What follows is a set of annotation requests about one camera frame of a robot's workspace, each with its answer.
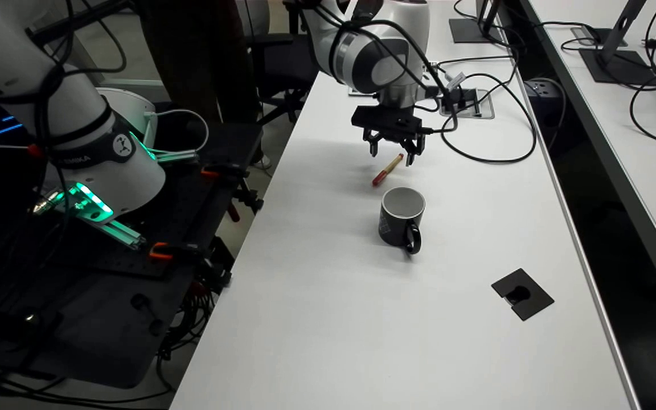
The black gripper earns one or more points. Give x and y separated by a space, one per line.
389 124

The red and tan pen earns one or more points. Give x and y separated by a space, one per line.
389 172

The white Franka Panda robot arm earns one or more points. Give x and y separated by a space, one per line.
374 65

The black mug cup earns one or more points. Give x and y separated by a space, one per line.
398 228

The black office chair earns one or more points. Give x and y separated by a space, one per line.
284 69

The orange clamp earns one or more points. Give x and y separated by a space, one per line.
161 254
207 172

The black square grommet plate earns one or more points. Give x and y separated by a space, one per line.
523 295

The black monitor stand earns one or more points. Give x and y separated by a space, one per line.
615 65

